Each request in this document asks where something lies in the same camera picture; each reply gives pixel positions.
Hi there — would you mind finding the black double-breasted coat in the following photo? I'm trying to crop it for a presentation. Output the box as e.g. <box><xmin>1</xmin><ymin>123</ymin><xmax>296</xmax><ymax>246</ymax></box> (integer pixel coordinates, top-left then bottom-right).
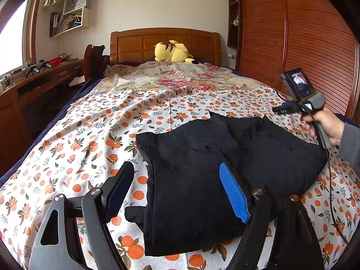
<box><xmin>125</xmin><ymin>113</ymin><xmax>327</xmax><ymax>257</ymax></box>

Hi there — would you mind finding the grey right sleeve forearm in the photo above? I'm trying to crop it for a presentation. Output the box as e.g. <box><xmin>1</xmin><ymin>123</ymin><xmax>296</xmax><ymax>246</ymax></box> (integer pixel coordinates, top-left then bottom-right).
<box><xmin>338</xmin><ymin>123</ymin><xmax>360</xmax><ymax>176</ymax></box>

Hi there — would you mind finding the person's right hand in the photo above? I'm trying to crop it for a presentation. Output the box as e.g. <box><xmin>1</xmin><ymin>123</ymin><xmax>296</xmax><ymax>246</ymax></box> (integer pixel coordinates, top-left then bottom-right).
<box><xmin>301</xmin><ymin>107</ymin><xmax>345</xmax><ymax>146</ymax></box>

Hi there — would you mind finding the wooden louvered wardrobe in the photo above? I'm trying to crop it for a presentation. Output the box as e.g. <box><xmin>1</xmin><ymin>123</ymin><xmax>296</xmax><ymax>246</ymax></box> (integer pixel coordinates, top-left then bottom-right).
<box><xmin>228</xmin><ymin>0</ymin><xmax>359</xmax><ymax>119</ymax></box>

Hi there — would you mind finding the orange print bed sheet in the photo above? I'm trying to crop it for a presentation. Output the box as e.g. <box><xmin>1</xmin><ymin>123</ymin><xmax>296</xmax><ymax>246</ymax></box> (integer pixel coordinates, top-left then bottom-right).
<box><xmin>1</xmin><ymin>87</ymin><xmax>359</xmax><ymax>269</ymax></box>

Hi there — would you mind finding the yellow plush toy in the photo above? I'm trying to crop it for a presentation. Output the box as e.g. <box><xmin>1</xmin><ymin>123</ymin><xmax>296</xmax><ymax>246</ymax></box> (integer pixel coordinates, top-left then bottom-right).
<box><xmin>154</xmin><ymin>40</ymin><xmax>199</xmax><ymax>65</ymax></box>

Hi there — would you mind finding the long wooden desk cabinet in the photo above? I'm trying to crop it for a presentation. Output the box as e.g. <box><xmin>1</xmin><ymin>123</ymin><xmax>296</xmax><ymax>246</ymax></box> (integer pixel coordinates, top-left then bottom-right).
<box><xmin>1</xmin><ymin>60</ymin><xmax>83</xmax><ymax>175</ymax></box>

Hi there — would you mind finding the pink floral blanket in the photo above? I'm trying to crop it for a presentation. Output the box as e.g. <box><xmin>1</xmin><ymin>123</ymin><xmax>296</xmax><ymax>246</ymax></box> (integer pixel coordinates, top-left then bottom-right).
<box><xmin>94</xmin><ymin>61</ymin><xmax>263</xmax><ymax>93</ymax></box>

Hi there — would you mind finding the wooden bed headboard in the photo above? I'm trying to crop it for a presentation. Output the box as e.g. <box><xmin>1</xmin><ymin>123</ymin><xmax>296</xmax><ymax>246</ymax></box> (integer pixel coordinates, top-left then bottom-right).
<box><xmin>109</xmin><ymin>27</ymin><xmax>222</xmax><ymax>66</ymax></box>

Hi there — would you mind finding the wooden chair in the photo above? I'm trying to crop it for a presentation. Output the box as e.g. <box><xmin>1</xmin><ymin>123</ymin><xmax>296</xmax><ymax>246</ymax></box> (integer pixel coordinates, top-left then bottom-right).
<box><xmin>69</xmin><ymin>45</ymin><xmax>110</xmax><ymax>87</ymax></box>

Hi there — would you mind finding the red basket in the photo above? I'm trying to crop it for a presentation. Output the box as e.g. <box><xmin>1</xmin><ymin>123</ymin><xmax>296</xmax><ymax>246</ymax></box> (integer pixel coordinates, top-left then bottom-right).
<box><xmin>48</xmin><ymin>57</ymin><xmax>62</xmax><ymax>67</ymax></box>

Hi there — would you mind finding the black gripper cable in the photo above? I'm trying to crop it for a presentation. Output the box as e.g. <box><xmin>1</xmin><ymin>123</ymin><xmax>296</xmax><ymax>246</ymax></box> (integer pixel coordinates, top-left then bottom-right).
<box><xmin>309</xmin><ymin>109</ymin><xmax>350</xmax><ymax>245</ymax></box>

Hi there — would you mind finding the window with wooden frame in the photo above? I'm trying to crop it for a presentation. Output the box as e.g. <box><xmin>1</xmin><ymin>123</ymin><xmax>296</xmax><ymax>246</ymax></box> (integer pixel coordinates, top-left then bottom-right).
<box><xmin>1</xmin><ymin>0</ymin><xmax>40</xmax><ymax>76</ymax></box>

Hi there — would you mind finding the white wall shelf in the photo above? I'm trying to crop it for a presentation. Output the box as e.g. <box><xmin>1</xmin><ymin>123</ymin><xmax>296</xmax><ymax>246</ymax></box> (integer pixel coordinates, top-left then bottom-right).
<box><xmin>43</xmin><ymin>0</ymin><xmax>90</xmax><ymax>37</ymax></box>

